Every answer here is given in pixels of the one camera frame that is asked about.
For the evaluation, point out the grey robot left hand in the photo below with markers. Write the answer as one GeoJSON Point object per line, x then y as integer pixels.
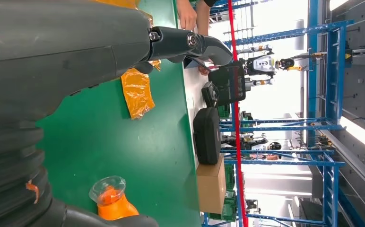
{"type": "Point", "coordinates": [60, 47]}

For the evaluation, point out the orange detergent bottle clear cap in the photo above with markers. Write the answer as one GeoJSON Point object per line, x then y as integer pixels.
{"type": "Point", "coordinates": [116, 206]}

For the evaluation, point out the black controller with screen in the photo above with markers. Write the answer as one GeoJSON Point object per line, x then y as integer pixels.
{"type": "Point", "coordinates": [210, 94]}

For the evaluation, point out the black equipment panel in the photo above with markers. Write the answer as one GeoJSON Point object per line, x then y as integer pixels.
{"type": "Point", "coordinates": [224, 83]}

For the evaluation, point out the person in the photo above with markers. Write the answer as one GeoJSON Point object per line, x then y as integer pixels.
{"type": "Point", "coordinates": [209, 2]}

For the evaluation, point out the white desk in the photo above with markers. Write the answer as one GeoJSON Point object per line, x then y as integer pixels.
{"type": "Point", "coordinates": [190, 103]}

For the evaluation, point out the green plastic crate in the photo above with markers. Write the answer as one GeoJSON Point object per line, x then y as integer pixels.
{"type": "Point", "coordinates": [230, 177]}
{"type": "Point", "coordinates": [224, 112]}
{"type": "Point", "coordinates": [228, 208]}

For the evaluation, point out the white background humanoid robot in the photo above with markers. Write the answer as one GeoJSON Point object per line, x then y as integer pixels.
{"type": "Point", "coordinates": [260, 64]}

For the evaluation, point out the red barrier tape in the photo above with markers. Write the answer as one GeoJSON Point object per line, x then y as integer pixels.
{"type": "Point", "coordinates": [237, 125]}

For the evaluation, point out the black zip carry case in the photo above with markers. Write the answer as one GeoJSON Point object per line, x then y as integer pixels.
{"type": "Point", "coordinates": [206, 137]}

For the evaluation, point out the yellow plastic sheet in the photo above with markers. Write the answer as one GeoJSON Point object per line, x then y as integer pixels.
{"type": "Point", "coordinates": [137, 94]}

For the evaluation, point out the dark background robot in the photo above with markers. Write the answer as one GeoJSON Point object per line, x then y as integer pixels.
{"type": "Point", "coordinates": [248, 144]}

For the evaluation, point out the blue metal shelf rack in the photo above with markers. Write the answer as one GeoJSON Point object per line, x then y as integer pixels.
{"type": "Point", "coordinates": [313, 47]}

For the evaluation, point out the green table mat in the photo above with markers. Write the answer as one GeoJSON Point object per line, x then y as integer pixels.
{"type": "Point", "coordinates": [123, 150]}

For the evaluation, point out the brown cardboard box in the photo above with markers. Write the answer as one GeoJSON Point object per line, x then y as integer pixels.
{"type": "Point", "coordinates": [210, 188]}

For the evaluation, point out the ceiling light strip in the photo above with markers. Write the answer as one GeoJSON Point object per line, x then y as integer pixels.
{"type": "Point", "coordinates": [364, 137]}

